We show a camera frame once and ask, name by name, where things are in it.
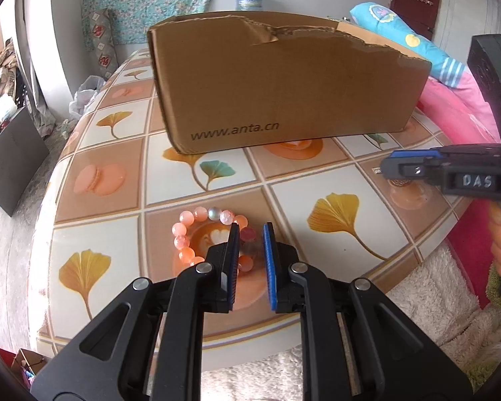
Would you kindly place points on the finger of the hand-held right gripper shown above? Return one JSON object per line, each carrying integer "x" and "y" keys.
{"x": 409, "y": 170}
{"x": 413, "y": 154}

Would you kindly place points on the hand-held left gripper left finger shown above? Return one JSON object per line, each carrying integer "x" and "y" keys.
{"x": 232, "y": 267}

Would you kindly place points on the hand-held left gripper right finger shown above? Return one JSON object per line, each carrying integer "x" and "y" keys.
{"x": 269, "y": 267}

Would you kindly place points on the brown cardboard box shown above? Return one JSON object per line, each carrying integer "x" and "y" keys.
{"x": 275, "y": 92}

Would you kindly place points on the pink floral blanket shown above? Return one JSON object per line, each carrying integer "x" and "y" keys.
{"x": 455, "y": 108}

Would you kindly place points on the blue cartoon pillow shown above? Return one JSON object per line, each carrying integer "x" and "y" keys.
{"x": 409, "y": 41}

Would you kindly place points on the white fleece blanket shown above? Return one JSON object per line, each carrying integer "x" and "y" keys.
{"x": 442, "y": 300}

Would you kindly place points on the tile patterned table cover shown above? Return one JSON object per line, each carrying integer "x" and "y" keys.
{"x": 96, "y": 234}

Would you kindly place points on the dark red door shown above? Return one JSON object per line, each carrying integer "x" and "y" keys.
{"x": 415, "y": 4}

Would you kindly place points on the blue water jug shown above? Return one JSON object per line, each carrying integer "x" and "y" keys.
{"x": 249, "y": 0}

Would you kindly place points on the white plastic bag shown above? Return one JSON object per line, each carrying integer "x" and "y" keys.
{"x": 85, "y": 96}

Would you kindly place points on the small cardboard carton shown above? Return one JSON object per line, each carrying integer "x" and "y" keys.
{"x": 25, "y": 361}

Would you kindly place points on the black board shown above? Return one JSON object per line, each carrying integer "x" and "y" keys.
{"x": 12, "y": 163}

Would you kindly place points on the grey patterned pillow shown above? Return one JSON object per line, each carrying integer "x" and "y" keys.
{"x": 102, "y": 44}

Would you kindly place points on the teal floral hanging cloth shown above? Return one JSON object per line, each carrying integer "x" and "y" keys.
{"x": 150, "y": 0}

